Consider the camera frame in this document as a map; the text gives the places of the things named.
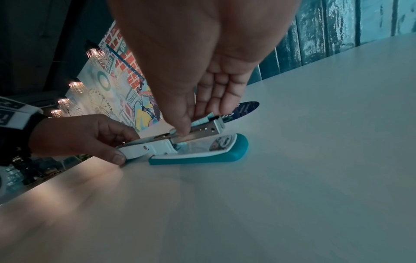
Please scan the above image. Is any person's left forearm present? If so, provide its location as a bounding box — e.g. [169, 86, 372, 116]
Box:
[0, 113, 49, 166]

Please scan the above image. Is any person's left hand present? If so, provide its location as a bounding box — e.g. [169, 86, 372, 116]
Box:
[29, 114, 141, 167]

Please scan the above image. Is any wrist camera mount with markers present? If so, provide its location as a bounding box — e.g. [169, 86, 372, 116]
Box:
[0, 96, 45, 130]

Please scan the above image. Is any colourful illustrated poster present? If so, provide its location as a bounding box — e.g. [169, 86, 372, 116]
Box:
[65, 20, 199, 134]

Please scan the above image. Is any dark blue round coaster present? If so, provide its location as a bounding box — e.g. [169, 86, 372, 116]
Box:
[224, 101, 260, 123]

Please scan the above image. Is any teal and white stapler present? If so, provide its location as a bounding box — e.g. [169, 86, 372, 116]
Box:
[115, 111, 250, 166]

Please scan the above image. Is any person's right hand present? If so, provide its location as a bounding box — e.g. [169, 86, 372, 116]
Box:
[107, 0, 301, 137]

